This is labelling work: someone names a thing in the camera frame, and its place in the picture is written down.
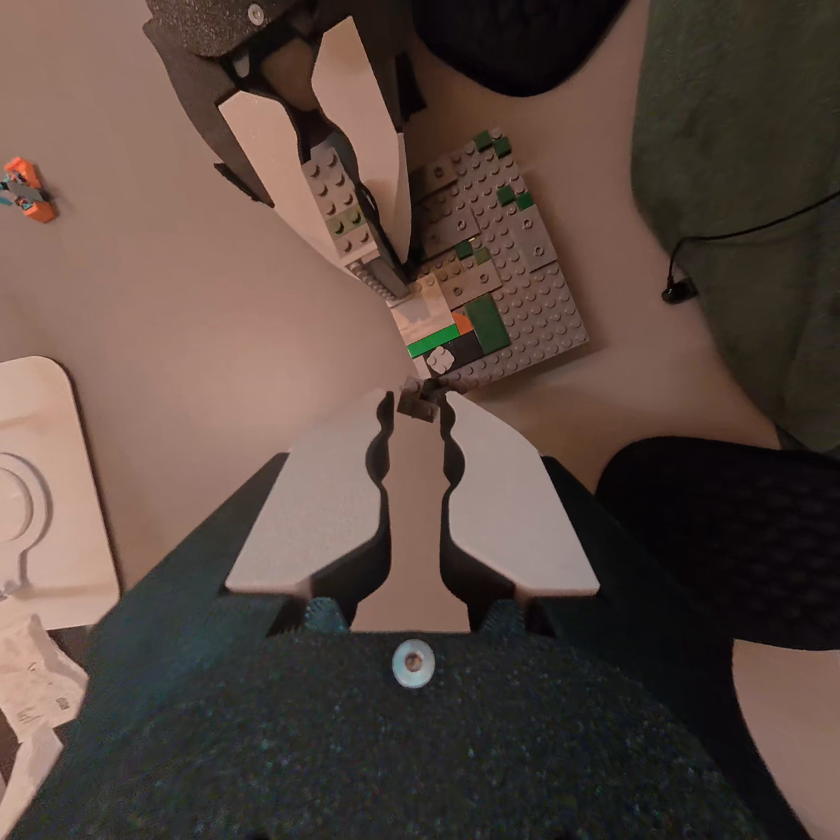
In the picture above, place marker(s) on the grey desk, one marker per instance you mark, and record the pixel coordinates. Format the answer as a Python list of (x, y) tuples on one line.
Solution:
[(164, 295)]

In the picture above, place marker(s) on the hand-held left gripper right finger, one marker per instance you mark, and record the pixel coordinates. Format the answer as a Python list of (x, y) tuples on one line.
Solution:
[(518, 512)]

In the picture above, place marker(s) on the white moulded tray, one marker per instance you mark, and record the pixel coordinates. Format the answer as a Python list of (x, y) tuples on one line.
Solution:
[(59, 459)]

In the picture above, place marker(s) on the grey brick wall block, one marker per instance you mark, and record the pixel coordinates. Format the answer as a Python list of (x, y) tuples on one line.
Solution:
[(334, 203)]

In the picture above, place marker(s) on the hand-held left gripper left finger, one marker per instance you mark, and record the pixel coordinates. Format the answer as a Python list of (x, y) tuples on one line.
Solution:
[(315, 512)]

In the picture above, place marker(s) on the small orange toy figure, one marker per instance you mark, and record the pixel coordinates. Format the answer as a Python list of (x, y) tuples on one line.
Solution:
[(26, 190)]

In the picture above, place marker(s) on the grey brick baseplate build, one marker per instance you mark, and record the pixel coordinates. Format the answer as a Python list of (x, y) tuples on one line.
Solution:
[(538, 295)]

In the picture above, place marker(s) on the black mesh chair seat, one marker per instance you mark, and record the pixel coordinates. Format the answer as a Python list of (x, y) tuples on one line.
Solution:
[(722, 544)]

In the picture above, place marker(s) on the tall grey brick column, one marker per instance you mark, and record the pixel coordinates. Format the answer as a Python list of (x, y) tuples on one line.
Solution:
[(387, 279)]

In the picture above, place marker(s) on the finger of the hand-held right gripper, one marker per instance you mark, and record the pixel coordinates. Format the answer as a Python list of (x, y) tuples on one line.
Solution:
[(364, 111), (262, 144)]

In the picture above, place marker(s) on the white paper bag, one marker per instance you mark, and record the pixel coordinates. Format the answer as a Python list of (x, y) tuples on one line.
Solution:
[(33, 689)]

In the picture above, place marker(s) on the small dark grey brick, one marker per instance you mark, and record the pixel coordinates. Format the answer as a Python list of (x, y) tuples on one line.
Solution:
[(417, 407)]

